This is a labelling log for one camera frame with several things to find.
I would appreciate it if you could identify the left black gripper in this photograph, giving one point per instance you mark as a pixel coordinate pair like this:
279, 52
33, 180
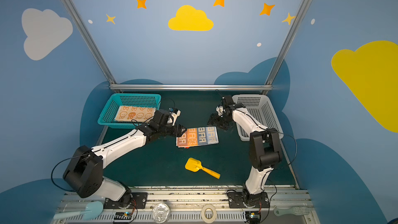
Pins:
175, 130

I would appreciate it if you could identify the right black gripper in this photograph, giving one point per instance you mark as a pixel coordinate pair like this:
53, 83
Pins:
219, 119

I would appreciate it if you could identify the grey plastic basket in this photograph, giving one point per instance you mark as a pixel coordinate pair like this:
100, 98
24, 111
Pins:
260, 107

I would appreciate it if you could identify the orange patterned towel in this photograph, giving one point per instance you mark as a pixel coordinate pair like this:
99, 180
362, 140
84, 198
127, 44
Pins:
134, 114

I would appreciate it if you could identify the teal plastic basket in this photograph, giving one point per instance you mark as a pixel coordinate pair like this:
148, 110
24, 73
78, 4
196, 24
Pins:
108, 114

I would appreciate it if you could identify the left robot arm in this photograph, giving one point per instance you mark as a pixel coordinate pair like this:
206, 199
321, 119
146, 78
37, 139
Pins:
85, 171

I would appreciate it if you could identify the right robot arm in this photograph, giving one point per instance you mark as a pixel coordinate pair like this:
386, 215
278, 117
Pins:
265, 150

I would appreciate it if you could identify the yellow toy shovel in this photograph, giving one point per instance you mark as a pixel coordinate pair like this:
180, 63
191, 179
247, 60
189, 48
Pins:
195, 165

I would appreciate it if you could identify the clear round lid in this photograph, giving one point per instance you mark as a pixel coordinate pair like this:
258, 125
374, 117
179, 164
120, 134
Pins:
161, 213

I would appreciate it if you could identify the white tape roll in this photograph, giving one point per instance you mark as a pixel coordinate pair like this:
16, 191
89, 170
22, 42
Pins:
208, 214

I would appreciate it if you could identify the right circuit board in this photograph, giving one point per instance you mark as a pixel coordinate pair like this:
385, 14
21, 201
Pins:
252, 217

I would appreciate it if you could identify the circuit board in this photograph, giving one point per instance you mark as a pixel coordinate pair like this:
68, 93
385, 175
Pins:
122, 217
252, 217

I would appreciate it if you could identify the left circuit board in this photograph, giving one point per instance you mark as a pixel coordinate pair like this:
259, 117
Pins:
122, 217

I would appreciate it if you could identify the grey-green brush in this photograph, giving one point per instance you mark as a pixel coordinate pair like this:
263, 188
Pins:
297, 211

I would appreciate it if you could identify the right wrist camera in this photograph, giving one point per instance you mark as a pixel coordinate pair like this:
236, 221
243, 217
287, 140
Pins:
220, 110

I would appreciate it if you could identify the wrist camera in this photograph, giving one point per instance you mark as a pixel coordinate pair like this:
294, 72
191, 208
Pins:
220, 110
166, 117

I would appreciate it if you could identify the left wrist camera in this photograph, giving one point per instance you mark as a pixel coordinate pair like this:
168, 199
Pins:
166, 117

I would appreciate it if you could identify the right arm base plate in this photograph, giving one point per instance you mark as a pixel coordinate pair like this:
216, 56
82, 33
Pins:
243, 199

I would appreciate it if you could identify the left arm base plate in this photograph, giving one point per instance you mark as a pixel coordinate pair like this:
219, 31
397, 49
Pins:
136, 200

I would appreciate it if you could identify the aluminium front rail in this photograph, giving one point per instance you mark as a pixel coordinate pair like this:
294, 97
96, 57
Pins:
186, 203

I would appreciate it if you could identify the aluminium frame right post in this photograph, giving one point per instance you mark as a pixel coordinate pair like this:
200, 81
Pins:
293, 29

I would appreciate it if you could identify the aluminium frame post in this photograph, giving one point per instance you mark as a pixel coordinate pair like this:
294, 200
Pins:
83, 30
293, 29

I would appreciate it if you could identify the aluminium frame left post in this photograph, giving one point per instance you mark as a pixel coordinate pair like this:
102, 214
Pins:
83, 30

